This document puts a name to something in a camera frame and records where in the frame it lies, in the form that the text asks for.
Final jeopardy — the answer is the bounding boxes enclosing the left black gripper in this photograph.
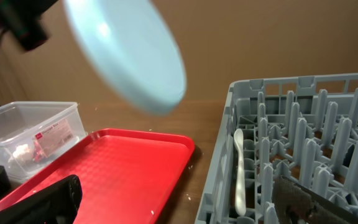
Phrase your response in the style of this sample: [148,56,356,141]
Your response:
[0,0,57,51]

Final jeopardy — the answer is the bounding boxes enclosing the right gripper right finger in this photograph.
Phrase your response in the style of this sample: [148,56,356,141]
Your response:
[272,176,358,224]

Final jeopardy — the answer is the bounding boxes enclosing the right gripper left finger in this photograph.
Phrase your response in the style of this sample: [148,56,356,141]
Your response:
[0,175,83,224]

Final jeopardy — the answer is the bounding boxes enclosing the red snack wrapper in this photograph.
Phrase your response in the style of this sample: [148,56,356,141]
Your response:
[33,139,47,163]

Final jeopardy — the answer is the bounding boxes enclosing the white plastic spoon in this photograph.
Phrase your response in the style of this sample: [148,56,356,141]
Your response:
[233,129,247,216]

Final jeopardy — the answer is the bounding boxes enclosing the white tissue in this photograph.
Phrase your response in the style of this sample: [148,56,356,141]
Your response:
[12,144,34,163]

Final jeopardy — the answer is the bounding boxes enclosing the light blue plate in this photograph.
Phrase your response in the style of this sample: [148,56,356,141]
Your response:
[63,0,187,115]

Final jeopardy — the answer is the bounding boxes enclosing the grey dishwasher rack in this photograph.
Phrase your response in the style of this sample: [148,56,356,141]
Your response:
[196,73,358,223]

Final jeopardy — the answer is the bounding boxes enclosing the red serving tray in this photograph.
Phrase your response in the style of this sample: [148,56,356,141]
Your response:
[0,129,195,223]

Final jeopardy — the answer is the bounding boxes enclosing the clear plastic bin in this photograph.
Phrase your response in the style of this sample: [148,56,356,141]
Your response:
[0,101,86,184]

